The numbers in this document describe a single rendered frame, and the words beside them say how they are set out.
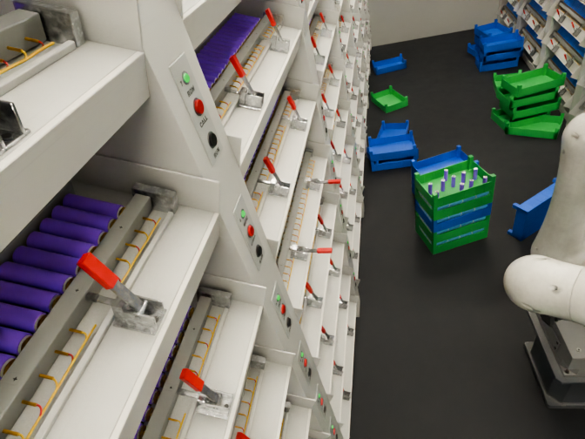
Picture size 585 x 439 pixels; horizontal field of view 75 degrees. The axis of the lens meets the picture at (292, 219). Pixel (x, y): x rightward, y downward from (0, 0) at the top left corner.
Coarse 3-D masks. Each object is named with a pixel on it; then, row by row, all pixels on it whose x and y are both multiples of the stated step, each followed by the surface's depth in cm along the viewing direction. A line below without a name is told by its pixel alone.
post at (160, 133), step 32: (160, 0) 38; (160, 32) 37; (160, 64) 37; (192, 64) 43; (160, 96) 38; (128, 128) 41; (160, 128) 40; (192, 128) 42; (128, 160) 44; (160, 160) 43; (192, 160) 43; (224, 160) 49; (224, 192) 49; (224, 224) 49; (256, 224) 59; (224, 256) 53; (288, 384) 79; (320, 384) 96; (320, 416) 94
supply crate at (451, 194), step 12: (468, 156) 188; (444, 168) 190; (456, 168) 192; (468, 168) 191; (480, 168) 184; (420, 180) 192; (432, 180) 192; (456, 180) 188; (468, 180) 186; (480, 180) 184; (492, 180) 175; (420, 192) 188; (444, 192) 184; (456, 192) 175; (468, 192) 176; (480, 192) 178; (432, 204) 178; (444, 204) 178
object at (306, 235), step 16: (320, 144) 119; (320, 160) 121; (320, 176) 116; (304, 192) 109; (320, 192) 110; (304, 224) 100; (304, 240) 96; (288, 272) 88; (304, 272) 89; (288, 288) 85; (304, 288) 86
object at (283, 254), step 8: (304, 160) 116; (312, 160) 119; (304, 168) 113; (304, 176) 111; (296, 192) 105; (296, 200) 103; (296, 208) 101; (304, 208) 103; (288, 224) 96; (288, 232) 94; (288, 240) 92; (288, 248) 90; (280, 256) 88; (280, 264) 87; (280, 272) 85
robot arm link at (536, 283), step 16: (528, 256) 73; (544, 256) 72; (512, 272) 73; (528, 272) 70; (544, 272) 68; (560, 272) 67; (576, 272) 66; (512, 288) 72; (528, 288) 69; (544, 288) 68; (560, 288) 66; (528, 304) 70; (544, 304) 68; (560, 304) 66
